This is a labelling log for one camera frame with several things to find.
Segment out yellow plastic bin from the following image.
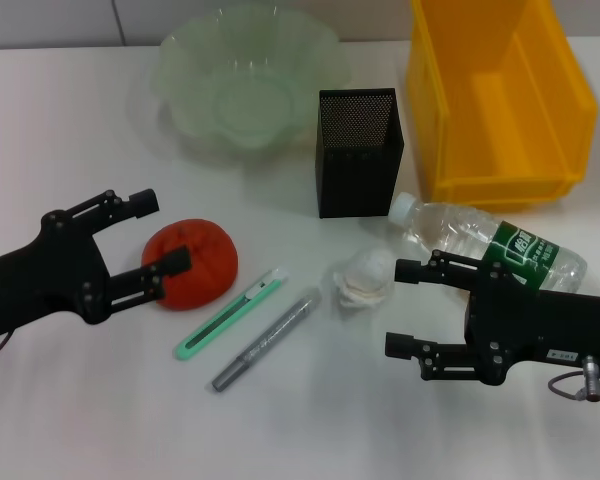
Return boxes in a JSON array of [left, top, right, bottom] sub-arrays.
[[406, 0, 599, 202]]

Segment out green glass fruit plate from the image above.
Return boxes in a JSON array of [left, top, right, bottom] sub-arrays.
[[152, 9, 354, 152]]

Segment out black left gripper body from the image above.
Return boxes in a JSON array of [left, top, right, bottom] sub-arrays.
[[0, 208, 114, 346]]

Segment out black mesh pen holder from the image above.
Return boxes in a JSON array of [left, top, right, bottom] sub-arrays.
[[313, 88, 406, 220]]

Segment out reddish orange fruit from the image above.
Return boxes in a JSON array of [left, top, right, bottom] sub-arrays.
[[142, 218, 240, 312]]

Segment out white paper ball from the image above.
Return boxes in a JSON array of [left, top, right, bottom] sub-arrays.
[[331, 248, 396, 310]]

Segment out clear green-label water bottle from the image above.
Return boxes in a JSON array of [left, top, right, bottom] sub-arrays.
[[388, 192, 588, 296]]

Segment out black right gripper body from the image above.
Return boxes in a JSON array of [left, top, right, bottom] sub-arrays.
[[463, 258, 600, 387]]

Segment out green utility knife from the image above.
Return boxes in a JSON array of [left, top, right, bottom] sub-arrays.
[[172, 267, 289, 362]]

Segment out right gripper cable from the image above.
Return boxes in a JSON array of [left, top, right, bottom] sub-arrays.
[[547, 354, 600, 404]]

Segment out grey marker pen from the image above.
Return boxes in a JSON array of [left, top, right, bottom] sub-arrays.
[[211, 286, 324, 394]]

